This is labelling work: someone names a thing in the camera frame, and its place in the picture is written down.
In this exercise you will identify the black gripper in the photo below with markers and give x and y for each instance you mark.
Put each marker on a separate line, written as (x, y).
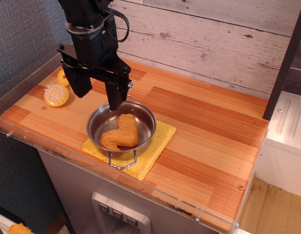
(93, 54)

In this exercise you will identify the yellow brush with white bristles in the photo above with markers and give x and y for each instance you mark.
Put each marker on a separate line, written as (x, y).
(56, 95)

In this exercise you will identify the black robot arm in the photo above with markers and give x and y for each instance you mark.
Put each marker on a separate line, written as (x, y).
(90, 10)

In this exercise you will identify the stainless steel pot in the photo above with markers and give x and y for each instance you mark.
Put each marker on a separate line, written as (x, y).
(103, 120)

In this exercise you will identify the orange plush chicken drumstick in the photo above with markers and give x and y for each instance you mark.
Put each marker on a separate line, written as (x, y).
(126, 135)

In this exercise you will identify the yellow folded cloth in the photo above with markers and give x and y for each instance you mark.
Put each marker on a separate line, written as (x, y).
(145, 160)

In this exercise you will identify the silver button control panel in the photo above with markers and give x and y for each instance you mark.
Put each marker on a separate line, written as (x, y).
(116, 218)

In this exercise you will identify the orange object bottom left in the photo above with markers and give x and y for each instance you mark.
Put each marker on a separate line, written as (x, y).
(19, 229)

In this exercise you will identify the white cabinet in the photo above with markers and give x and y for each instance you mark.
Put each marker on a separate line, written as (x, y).
(279, 162)

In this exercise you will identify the dark right frame post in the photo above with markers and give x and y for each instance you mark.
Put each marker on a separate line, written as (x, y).
(284, 70)

